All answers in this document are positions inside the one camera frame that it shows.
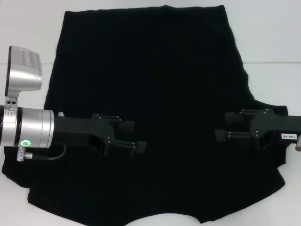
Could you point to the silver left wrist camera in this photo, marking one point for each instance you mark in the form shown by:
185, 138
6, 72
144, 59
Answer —
23, 70

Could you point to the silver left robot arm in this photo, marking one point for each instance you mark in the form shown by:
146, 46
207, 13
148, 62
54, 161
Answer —
35, 127

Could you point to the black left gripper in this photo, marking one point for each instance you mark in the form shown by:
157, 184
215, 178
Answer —
75, 129

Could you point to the black shirt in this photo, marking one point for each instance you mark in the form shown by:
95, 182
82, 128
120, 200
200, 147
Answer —
164, 70

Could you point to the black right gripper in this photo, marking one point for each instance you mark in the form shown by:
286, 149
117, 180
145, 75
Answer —
272, 128

